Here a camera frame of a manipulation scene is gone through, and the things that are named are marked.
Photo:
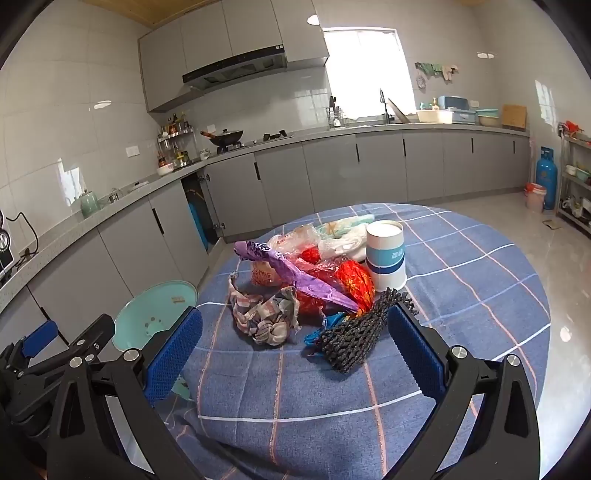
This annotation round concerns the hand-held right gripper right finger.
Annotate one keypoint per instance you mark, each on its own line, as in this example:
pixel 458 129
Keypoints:
pixel 415 350

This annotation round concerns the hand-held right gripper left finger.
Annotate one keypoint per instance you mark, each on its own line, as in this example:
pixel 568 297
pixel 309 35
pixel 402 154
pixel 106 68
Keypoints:
pixel 173 355

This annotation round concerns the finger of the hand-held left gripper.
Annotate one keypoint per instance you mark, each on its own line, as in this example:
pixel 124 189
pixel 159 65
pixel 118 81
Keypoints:
pixel 94 334
pixel 41 337

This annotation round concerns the teal trash bin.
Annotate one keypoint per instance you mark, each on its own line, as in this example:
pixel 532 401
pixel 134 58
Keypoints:
pixel 152 309

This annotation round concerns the black foam net sleeve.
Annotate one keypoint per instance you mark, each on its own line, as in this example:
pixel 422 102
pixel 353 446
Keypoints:
pixel 355 332

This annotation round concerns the red foil wrapper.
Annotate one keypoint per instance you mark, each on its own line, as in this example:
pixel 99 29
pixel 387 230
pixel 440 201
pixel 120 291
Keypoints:
pixel 355 286

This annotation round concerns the small blue foil wrapper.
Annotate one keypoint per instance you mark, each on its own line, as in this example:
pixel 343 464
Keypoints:
pixel 323 328

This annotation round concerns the plaid cloth scrap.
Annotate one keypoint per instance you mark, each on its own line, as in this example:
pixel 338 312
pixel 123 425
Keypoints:
pixel 263 314

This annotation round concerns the clear red-printed plastic bag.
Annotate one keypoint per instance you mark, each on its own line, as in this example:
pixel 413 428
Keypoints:
pixel 270 274

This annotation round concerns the white plastic bag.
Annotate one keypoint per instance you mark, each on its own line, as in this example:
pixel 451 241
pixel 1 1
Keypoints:
pixel 346 240

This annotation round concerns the purple foil wrapper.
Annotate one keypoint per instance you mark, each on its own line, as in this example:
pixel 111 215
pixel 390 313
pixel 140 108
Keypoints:
pixel 286 267

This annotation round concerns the black and white microwave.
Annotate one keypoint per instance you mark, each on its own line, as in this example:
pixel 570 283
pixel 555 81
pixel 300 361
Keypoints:
pixel 3 258

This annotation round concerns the blue plaid tablecloth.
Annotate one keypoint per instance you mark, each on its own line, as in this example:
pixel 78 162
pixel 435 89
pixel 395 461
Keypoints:
pixel 461 258

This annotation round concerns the green kettle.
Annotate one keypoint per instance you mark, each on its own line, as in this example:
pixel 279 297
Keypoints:
pixel 90 204

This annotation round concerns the small steel pot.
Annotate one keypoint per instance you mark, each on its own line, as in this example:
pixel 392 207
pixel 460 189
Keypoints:
pixel 114 196

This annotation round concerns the white flat lid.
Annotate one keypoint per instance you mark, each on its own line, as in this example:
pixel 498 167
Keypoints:
pixel 138 185

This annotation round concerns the white bowl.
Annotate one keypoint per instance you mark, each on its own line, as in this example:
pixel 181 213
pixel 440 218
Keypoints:
pixel 165 170

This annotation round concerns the brown cardboard piece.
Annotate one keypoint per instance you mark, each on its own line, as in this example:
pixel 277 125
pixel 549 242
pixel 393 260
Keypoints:
pixel 550 225

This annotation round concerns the pink plastic bin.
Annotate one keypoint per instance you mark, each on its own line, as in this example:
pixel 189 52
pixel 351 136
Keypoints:
pixel 535 197

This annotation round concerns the grey kitchen base cabinets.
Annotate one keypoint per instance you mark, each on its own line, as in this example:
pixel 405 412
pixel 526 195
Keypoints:
pixel 323 170

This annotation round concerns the metal spice rack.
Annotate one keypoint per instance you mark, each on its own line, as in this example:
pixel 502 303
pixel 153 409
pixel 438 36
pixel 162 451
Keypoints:
pixel 174 134

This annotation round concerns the blue gas cylinder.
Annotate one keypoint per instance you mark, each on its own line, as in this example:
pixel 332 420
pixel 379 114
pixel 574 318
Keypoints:
pixel 545 175

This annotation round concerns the black wok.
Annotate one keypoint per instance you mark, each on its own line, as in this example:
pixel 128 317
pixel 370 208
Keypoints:
pixel 226 136

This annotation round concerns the group of seasoning bottles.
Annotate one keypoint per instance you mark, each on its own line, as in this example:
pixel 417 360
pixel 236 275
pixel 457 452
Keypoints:
pixel 178 122

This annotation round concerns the metal storage shelf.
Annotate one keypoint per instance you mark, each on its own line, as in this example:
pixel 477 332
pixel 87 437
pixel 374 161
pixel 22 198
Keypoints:
pixel 564 175

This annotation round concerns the white basin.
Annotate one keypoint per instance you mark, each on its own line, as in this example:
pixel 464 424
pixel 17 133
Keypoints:
pixel 434 117

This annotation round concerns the black gas stove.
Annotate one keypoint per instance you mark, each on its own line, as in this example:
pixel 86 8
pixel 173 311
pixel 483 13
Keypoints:
pixel 263 138

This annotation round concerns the grey leaning tray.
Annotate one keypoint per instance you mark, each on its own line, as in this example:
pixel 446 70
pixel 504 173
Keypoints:
pixel 399 111

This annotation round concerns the stacked teal basins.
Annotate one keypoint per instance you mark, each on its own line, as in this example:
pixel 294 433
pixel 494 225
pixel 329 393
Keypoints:
pixel 487 118

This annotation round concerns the light blue storage box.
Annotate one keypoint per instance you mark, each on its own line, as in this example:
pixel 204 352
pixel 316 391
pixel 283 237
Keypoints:
pixel 457 107

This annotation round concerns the metal utensil rack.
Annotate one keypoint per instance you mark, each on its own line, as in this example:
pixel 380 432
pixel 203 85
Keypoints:
pixel 334 115

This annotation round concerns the metal sink faucet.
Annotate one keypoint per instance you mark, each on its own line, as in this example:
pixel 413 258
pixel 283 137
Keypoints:
pixel 382 104

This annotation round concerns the wooden cutting board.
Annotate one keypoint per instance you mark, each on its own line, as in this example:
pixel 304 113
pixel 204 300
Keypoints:
pixel 513 116

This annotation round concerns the bright kitchen window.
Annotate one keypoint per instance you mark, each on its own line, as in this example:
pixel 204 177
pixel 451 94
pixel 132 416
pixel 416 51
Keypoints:
pixel 369 74

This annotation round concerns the hanging kitchen cloths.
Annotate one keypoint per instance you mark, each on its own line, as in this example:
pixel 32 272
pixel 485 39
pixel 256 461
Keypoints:
pixel 431 68

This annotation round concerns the black range hood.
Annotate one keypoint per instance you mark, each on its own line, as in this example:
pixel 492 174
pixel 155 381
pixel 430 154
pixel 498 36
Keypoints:
pixel 235 69

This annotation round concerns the grey upper kitchen cabinets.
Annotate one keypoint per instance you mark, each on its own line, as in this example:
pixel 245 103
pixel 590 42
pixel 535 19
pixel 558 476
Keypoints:
pixel 207 32

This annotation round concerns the white wall socket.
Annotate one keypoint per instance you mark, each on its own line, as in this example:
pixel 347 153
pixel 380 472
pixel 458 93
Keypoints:
pixel 133 151

